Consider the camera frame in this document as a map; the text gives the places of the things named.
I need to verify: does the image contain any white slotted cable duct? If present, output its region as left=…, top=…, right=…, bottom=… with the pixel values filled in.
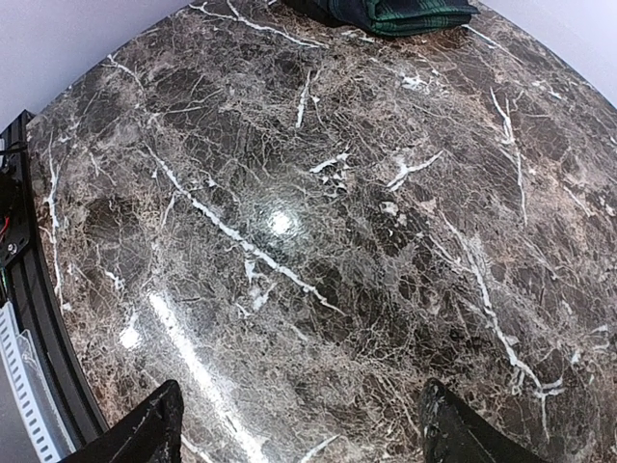
left=1, top=302, right=59, bottom=462

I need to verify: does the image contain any black front rail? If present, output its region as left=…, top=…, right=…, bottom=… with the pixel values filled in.
left=1, top=111, right=107, bottom=460

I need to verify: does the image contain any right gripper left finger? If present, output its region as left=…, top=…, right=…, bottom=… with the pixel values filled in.
left=64, top=380, right=184, bottom=463

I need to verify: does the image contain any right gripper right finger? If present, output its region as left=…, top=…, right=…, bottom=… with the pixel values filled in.
left=418, top=378, right=543, bottom=463

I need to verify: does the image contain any dark green plaid garment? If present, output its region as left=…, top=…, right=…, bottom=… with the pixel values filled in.
left=284, top=0, right=479, bottom=38

